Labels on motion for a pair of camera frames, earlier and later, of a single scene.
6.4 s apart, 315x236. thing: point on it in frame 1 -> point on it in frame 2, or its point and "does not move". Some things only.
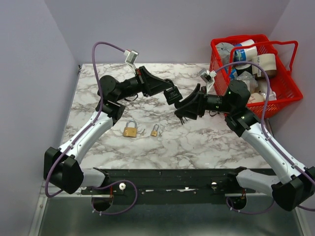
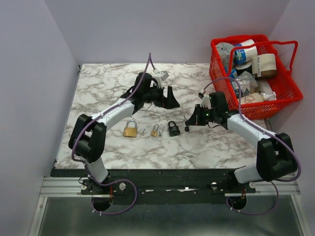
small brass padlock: [154, 133] does not move
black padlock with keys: [172, 94] -> [173, 131]
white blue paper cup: [246, 54] does not move
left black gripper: [152, 84] -> [170, 102]
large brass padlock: [131, 130] does not move
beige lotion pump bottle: [261, 97] does not move
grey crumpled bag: [224, 50] does not move
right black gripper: [194, 104] -> [196, 119]
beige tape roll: [267, 61] does not move
